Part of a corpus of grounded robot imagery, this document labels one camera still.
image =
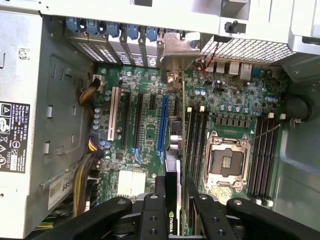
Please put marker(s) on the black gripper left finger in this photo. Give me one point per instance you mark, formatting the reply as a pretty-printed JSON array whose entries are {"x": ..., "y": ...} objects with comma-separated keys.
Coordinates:
[{"x": 152, "y": 220}]

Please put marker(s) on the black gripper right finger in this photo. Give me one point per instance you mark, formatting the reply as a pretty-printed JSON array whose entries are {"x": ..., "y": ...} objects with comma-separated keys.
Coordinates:
[{"x": 210, "y": 222}]

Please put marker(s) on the graphics card with metal bracket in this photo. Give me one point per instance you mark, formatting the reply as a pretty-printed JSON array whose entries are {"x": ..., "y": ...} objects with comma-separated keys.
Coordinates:
[{"x": 175, "y": 57}]

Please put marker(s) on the silver chipset heatsink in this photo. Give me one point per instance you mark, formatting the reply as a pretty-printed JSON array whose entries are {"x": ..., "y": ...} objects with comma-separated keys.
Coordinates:
[{"x": 131, "y": 182}]

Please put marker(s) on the CPU socket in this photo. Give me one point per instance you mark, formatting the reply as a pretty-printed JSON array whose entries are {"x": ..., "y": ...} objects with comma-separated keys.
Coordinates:
[{"x": 228, "y": 162}]

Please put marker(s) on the metal socket cover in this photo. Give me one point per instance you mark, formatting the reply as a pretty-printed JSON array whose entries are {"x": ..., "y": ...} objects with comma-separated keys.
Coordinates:
[{"x": 225, "y": 143}]

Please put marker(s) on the green motherboard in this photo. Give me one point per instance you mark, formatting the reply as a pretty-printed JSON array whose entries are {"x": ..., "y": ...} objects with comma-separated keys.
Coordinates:
[{"x": 145, "y": 130}]

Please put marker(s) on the blue expansion slot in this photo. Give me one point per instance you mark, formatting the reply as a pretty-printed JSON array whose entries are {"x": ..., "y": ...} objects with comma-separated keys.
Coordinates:
[{"x": 163, "y": 125}]

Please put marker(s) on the black expansion slot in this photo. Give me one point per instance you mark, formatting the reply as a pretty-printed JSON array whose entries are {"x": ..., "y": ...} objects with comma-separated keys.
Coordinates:
[
  {"x": 127, "y": 120},
  {"x": 138, "y": 120}
]

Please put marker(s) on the open grey PC case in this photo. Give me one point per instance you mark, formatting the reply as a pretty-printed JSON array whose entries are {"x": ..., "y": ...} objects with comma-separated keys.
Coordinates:
[{"x": 297, "y": 162}]

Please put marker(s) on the locking lever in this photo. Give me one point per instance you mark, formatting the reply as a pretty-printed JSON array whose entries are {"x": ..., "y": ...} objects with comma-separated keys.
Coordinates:
[{"x": 266, "y": 132}]

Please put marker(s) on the white expansion slot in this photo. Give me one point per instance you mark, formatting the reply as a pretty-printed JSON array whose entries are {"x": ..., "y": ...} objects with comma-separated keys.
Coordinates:
[{"x": 113, "y": 115}]

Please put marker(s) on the black round speaker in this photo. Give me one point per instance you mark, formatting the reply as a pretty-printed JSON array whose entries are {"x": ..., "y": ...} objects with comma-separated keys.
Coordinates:
[{"x": 295, "y": 107}]

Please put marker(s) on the blue slot clip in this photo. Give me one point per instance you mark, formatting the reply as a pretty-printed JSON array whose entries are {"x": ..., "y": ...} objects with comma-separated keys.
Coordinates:
[
  {"x": 132, "y": 30},
  {"x": 151, "y": 31},
  {"x": 93, "y": 27},
  {"x": 73, "y": 26},
  {"x": 113, "y": 28}
]

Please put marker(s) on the silver power supply unit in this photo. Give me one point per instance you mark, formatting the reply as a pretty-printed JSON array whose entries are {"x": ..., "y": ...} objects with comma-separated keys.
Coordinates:
[{"x": 22, "y": 75}]

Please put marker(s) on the black case switch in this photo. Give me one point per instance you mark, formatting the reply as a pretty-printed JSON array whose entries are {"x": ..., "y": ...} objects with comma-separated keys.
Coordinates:
[{"x": 228, "y": 27}]

